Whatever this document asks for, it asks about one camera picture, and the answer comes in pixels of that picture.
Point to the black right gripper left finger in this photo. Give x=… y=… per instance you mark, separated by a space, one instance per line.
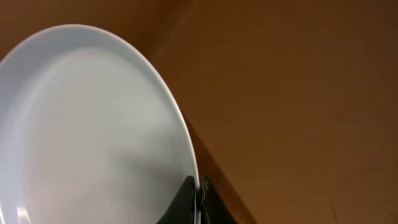
x=182 y=208

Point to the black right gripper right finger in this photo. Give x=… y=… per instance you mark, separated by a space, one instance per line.
x=212 y=207

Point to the light blue plate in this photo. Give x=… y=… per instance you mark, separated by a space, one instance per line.
x=90 y=132

